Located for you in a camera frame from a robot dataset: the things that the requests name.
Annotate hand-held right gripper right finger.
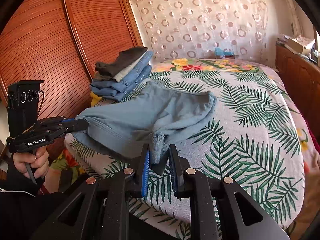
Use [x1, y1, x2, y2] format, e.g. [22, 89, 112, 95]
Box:
[168, 144, 292, 240]

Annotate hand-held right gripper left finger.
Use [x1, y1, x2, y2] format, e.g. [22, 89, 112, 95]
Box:
[30, 143, 150, 240]

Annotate light blue shorts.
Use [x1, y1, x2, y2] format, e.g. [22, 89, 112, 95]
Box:
[71, 81, 217, 167]

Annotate person's left forearm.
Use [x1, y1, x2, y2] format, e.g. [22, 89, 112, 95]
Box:
[0, 166, 73, 240]

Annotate folded black pants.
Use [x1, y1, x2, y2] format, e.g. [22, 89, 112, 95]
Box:
[95, 46, 148, 79]

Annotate person's left hand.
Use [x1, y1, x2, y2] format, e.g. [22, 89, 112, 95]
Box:
[13, 149, 50, 181]

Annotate folded blue denim jeans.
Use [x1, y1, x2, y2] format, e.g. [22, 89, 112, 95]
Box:
[90, 50, 153, 103]

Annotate folded white garment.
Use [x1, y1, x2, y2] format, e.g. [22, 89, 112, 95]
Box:
[114, 59, 141, 81]

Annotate wooden louvered wardrobe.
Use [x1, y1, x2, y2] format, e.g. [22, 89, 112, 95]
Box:
[0, 0, 144, 170]

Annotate floral blanket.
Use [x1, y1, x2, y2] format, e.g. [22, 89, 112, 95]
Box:
[150, 58, 314, 155]

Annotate blue box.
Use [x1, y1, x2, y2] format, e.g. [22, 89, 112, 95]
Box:
[214, 47, 235, 60]

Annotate wooden cabinet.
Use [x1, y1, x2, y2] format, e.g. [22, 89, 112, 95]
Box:
[275, 42, 320, 123]

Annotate sheer circle pattern curtain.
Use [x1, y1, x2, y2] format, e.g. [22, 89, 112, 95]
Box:
[129, 0, 272, 63]

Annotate cardboard box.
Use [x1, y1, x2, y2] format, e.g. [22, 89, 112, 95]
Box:
[287, 35, 316, 55]

